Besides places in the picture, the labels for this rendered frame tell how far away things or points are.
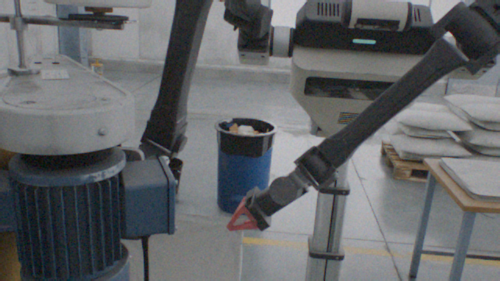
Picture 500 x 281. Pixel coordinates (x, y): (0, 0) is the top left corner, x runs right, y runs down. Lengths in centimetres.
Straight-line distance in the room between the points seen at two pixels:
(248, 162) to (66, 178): 263
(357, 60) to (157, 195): 79
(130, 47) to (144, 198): 886
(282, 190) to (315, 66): 47
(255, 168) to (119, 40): 671
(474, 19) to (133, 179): 59
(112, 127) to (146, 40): 878
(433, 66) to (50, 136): 61
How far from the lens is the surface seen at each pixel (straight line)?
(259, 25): 108
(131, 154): 72
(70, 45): 968
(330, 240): 165
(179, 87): 85
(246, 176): 321
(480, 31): 82
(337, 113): 137
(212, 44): 903
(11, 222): 67
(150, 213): 65
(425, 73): 83
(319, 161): 92
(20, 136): 57
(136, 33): 939
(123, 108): 58
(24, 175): 61
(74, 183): 59
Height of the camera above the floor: 155
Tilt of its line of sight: 18 degrees down
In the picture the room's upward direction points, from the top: 3 degrees clockwise
